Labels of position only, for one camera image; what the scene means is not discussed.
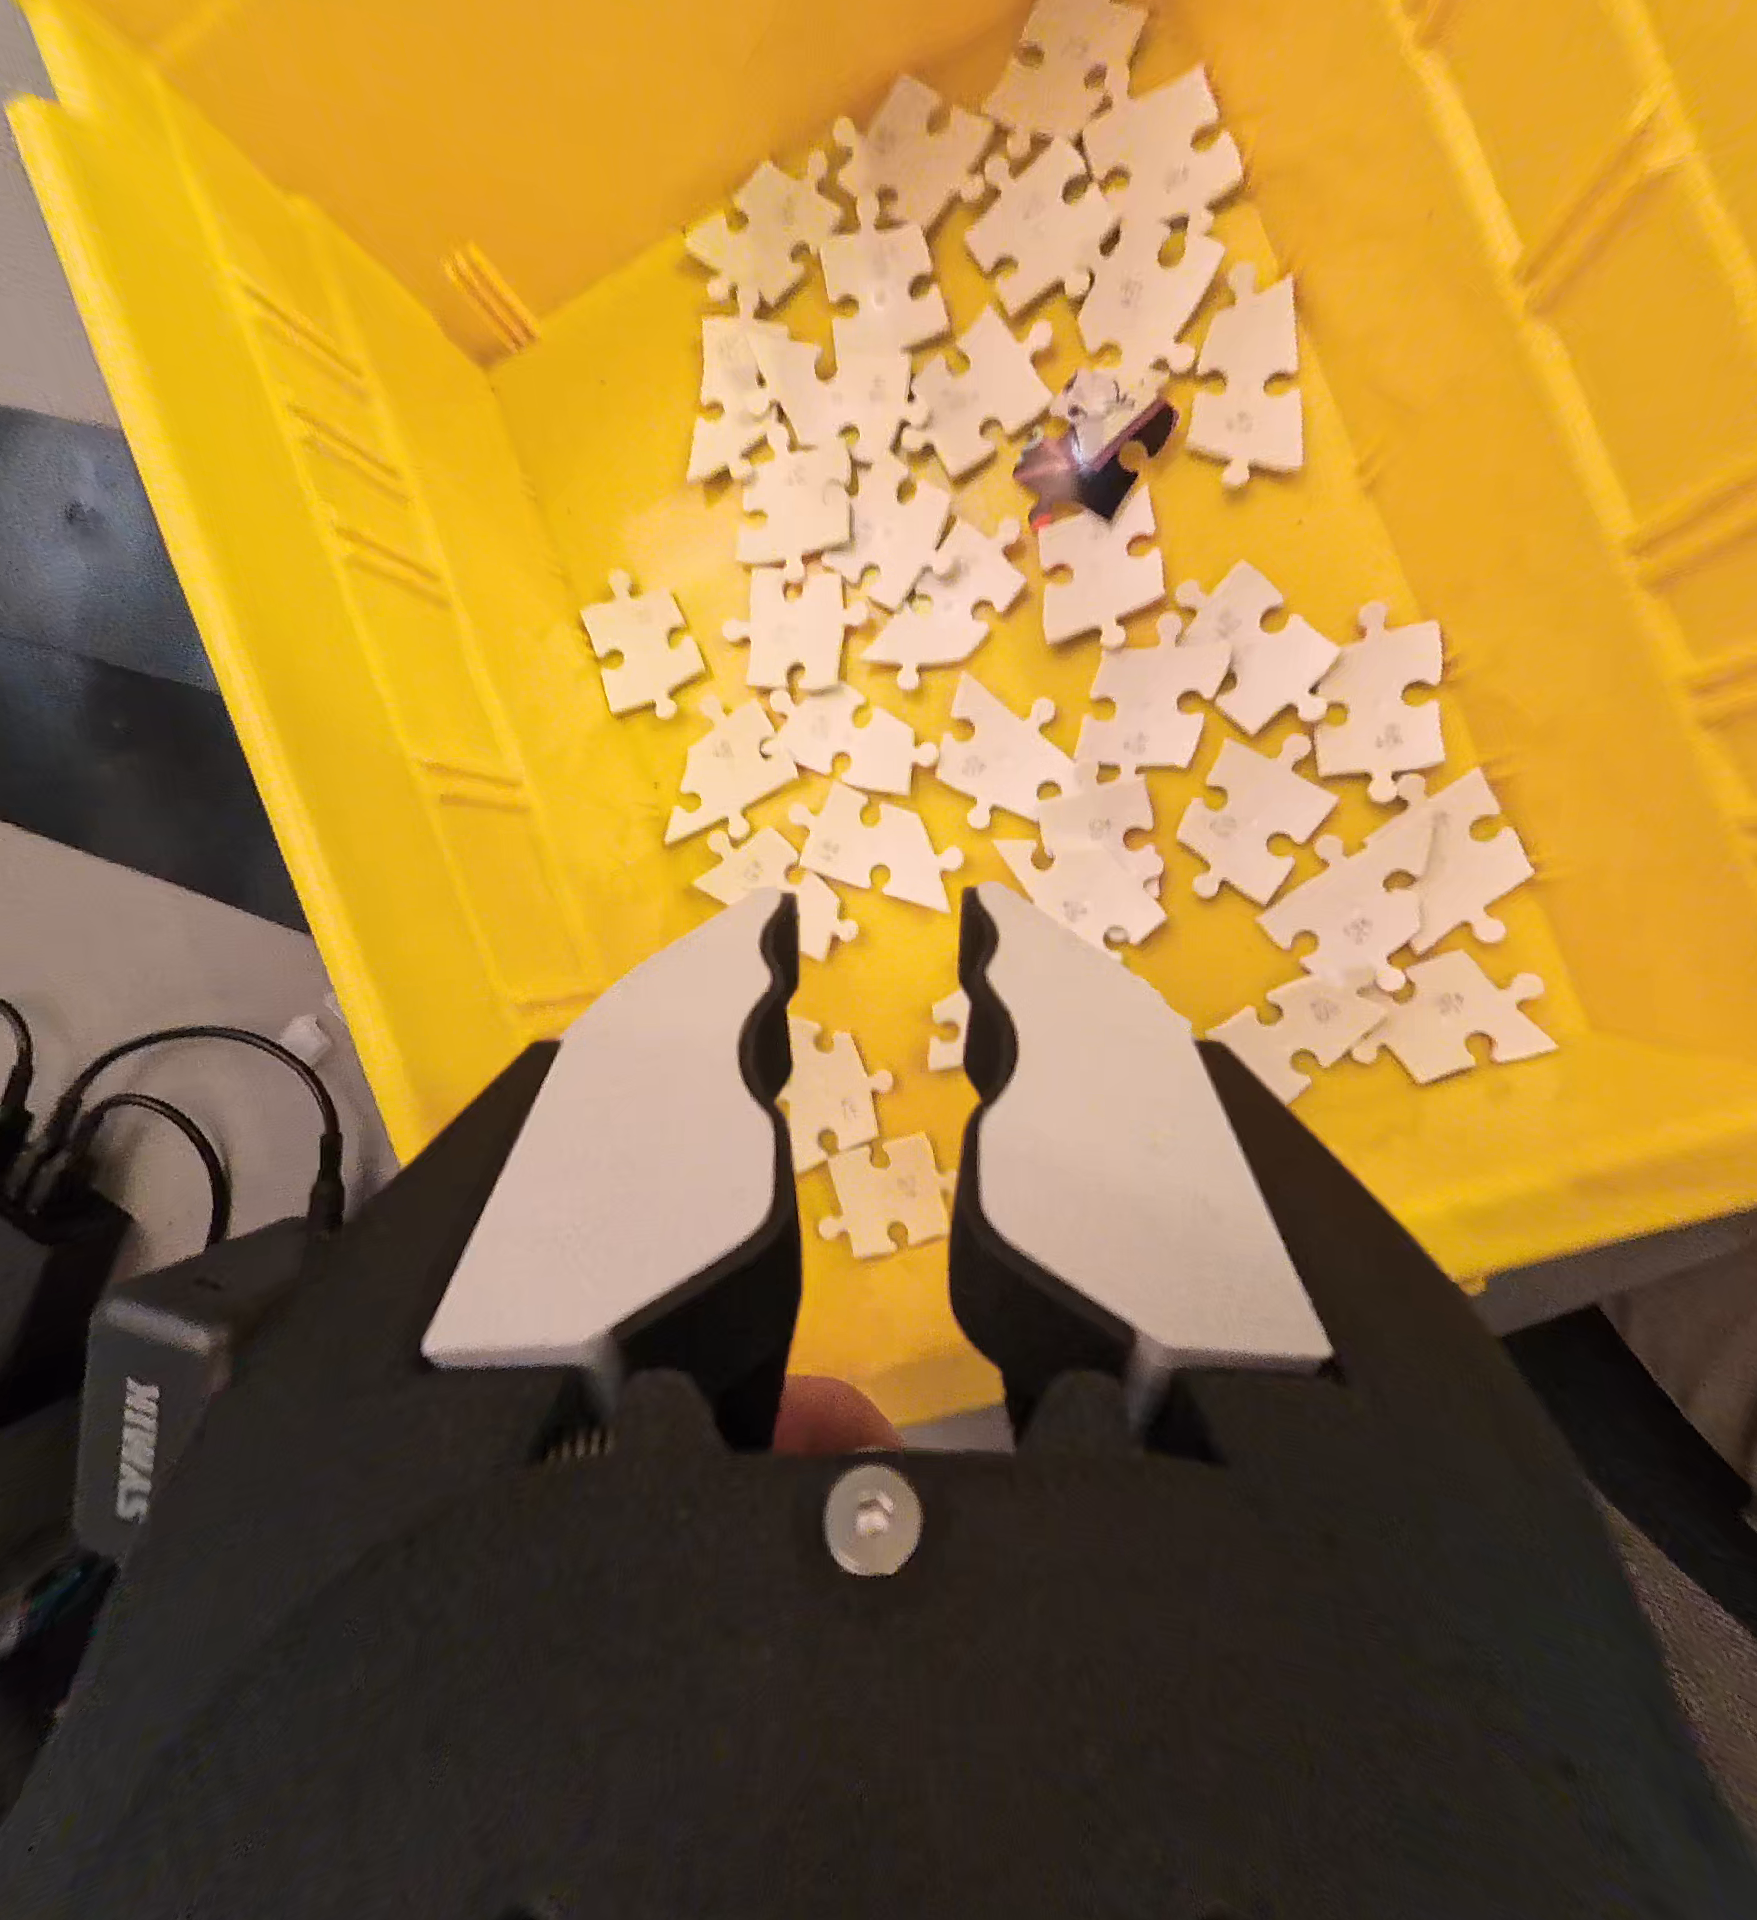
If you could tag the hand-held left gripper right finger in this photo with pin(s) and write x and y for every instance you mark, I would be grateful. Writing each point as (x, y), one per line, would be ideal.
(1127, 1185)

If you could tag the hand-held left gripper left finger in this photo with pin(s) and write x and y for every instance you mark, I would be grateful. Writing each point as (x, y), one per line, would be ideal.
(623, 1185)

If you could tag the pile of white puzzle pieces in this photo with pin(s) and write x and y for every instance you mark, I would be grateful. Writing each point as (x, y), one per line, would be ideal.
(1119, 586)

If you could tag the yellow plastic bin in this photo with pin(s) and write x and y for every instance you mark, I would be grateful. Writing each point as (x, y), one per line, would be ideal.
(1643, 451)

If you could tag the colourful puzzle piece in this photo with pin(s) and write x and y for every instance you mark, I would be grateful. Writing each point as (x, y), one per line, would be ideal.
(1105, 465)

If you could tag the dark grey device box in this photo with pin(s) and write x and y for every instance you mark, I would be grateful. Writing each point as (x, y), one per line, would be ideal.
(158, 1396)

